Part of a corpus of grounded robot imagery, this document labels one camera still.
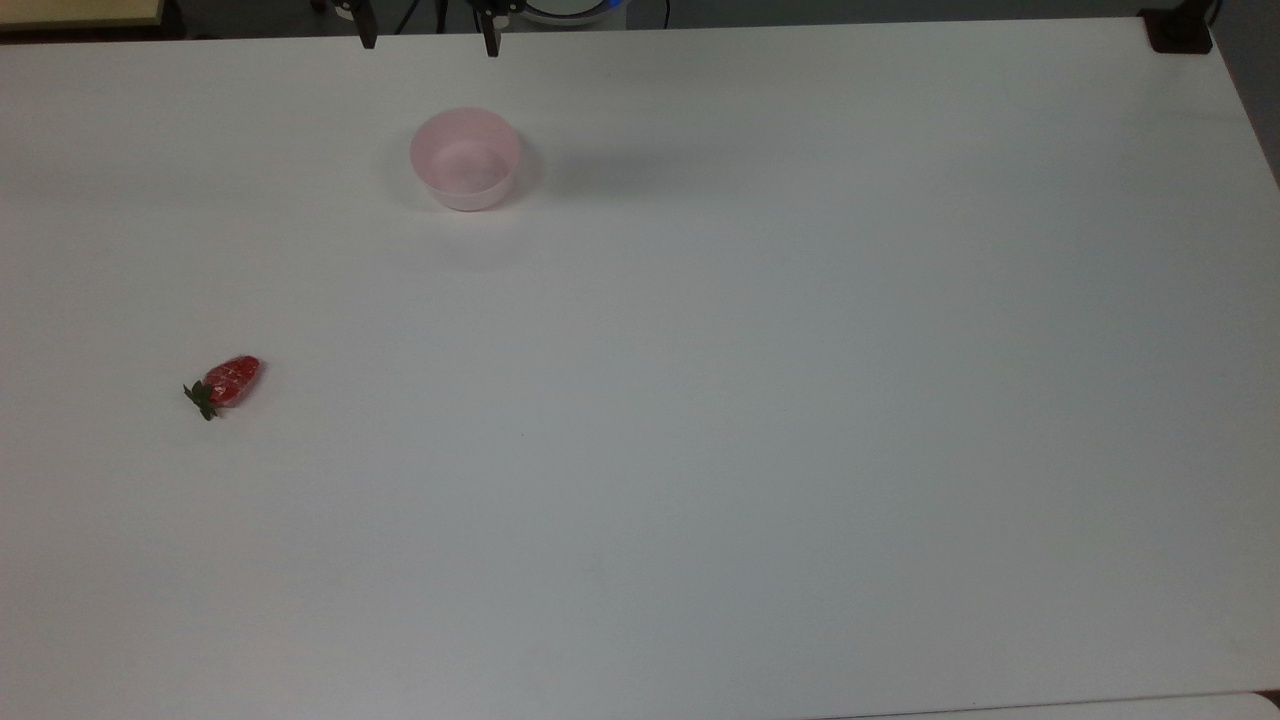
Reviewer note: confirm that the black table clamp mount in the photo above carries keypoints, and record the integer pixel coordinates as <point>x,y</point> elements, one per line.
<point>1180,35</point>

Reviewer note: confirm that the white side table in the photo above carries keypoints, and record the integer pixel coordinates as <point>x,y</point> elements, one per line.
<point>1150,708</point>

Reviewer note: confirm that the pink translucent plastic bowl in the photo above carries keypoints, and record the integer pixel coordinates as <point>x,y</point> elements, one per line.
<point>465,165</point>

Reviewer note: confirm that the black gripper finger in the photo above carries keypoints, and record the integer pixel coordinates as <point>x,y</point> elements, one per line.
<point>489,32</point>
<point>367,28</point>

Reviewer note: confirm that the yellow wooden table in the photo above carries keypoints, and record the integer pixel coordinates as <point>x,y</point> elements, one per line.
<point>80,10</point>

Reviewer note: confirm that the red toy strawberry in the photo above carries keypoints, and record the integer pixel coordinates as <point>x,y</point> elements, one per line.
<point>232,380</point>

